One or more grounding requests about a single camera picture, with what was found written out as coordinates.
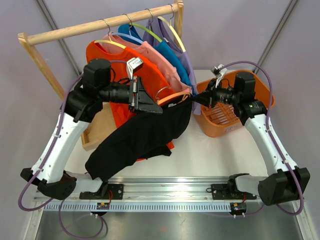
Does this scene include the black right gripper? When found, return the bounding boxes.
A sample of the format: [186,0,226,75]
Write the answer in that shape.
[194,79,240,110]

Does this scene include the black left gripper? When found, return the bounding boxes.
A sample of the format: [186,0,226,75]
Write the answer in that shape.
[96,75,162,114]

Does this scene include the orange clothes hanger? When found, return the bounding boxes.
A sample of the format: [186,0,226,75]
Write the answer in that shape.
[155,86,191,106]

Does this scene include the black t shirt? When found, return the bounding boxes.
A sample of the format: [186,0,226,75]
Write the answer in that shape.
[85,98,192,181]

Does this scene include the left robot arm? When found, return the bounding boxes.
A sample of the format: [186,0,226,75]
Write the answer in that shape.
[20,57,163,201]

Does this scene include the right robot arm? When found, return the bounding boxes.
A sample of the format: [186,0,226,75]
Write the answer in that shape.
[194,71,310,206]

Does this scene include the orange t shirt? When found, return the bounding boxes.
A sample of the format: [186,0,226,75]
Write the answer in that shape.
[85,39,176,161]

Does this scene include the pink t shirt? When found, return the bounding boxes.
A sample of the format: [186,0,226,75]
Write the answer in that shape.
[103,35,192,93]

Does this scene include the blue t shirt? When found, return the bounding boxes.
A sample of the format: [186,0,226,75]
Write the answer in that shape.
[112,24,193,93]

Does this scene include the light blue clothes hanger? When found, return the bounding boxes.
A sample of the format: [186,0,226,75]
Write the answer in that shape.
[108,13,143,45]

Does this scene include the yellow clothes hanger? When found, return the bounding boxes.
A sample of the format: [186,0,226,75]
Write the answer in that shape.
[94,18,126,49]

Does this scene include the green clothes hanger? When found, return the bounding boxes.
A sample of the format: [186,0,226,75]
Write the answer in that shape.
[128,16,163,43]

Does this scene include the lavender t shirt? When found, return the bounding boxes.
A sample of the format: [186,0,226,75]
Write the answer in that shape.
[142,16,202,116]

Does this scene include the cream clothes hanger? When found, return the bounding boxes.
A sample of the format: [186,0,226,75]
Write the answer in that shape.
[157,3,186,53]

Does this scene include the orange plastic basket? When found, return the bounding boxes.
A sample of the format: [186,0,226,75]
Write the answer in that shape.
[194,69,270,138]

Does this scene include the wooden tray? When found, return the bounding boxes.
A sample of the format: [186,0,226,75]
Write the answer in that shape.
[81,102,117,151]

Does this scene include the wooden clothes rack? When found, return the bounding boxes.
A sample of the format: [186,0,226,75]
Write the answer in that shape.
[17,0,184,99]

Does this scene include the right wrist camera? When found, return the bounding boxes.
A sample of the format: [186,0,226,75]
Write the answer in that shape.
[211,64,227,88]

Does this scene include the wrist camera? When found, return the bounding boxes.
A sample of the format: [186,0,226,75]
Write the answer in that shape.
[126,57,144,80]
[211,64,227,88]

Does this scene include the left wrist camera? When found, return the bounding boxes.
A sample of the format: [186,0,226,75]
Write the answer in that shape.
[126,57,144,80]

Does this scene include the aluminium mounting rail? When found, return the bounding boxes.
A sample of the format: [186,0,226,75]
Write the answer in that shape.
[43,177,263,216]

